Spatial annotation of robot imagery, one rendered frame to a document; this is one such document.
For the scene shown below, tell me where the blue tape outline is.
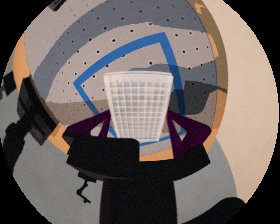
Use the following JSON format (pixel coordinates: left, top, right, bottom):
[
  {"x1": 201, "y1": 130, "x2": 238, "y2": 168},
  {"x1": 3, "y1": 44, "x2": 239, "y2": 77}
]
[{"x1": 73, "y1": 32, "x2": 186, "y2": 117}]

